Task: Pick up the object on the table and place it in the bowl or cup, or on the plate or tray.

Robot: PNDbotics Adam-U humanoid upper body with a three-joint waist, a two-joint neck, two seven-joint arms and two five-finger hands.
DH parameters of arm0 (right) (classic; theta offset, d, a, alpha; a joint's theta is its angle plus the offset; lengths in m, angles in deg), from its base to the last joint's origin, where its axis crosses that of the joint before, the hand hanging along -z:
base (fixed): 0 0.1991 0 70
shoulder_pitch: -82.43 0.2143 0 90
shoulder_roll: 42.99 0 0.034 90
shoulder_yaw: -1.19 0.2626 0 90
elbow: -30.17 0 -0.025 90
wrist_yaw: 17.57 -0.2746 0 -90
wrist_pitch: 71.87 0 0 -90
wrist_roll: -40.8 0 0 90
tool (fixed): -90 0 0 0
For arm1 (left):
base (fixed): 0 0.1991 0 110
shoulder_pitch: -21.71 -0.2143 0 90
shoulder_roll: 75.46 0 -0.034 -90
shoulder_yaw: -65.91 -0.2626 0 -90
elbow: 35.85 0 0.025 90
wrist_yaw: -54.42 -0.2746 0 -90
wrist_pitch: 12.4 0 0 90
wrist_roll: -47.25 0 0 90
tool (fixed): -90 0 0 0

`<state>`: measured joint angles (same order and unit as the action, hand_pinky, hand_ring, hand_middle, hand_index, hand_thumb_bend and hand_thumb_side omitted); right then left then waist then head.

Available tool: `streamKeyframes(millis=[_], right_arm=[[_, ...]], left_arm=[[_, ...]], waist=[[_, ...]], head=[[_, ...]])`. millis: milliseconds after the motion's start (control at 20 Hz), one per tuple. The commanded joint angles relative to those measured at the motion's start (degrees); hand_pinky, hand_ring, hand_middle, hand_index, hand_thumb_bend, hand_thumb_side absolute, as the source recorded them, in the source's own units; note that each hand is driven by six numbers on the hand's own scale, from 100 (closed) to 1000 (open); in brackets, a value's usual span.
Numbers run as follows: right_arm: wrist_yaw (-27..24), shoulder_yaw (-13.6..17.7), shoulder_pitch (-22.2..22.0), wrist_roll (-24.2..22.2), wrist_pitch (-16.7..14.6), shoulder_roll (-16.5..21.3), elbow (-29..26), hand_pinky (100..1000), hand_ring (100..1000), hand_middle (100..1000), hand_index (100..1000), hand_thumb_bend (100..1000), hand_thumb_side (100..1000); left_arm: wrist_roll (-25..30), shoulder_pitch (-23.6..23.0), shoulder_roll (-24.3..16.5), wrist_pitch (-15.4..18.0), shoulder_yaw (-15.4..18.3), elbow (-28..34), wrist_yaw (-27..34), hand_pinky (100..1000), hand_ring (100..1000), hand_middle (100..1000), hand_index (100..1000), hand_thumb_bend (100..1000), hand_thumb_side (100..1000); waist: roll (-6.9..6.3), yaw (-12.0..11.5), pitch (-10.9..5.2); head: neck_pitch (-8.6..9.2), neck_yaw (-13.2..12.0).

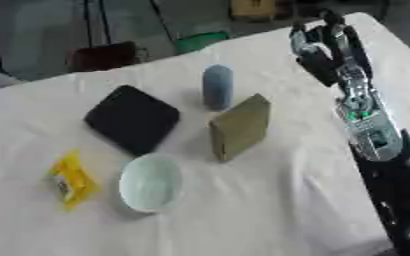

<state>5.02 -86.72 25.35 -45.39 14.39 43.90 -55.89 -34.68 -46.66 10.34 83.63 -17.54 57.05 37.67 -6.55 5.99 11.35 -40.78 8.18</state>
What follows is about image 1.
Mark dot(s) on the pale green bowl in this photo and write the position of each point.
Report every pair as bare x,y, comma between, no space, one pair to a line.
151,182

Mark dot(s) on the green bin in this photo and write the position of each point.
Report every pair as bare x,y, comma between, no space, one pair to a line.
200,41

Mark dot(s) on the brown chair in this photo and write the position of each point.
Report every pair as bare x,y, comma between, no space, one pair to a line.
103,56

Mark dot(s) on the blue cylinder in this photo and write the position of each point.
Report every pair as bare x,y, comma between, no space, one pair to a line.
218,87

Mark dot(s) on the yellow snack packet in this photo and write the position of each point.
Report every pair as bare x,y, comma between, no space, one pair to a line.
71,180

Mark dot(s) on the tan cardboard box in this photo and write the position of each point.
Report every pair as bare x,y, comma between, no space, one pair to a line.
253,8

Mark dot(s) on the black square box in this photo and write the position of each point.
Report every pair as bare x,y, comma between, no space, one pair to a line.
132,119

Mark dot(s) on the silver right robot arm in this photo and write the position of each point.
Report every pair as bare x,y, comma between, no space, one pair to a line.
383,156

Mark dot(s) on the black tripod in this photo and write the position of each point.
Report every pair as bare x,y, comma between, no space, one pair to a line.
97,21

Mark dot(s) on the olive rectangular block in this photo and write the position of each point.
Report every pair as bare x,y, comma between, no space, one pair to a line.
240,128

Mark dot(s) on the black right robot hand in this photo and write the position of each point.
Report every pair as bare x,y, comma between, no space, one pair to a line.
322,61

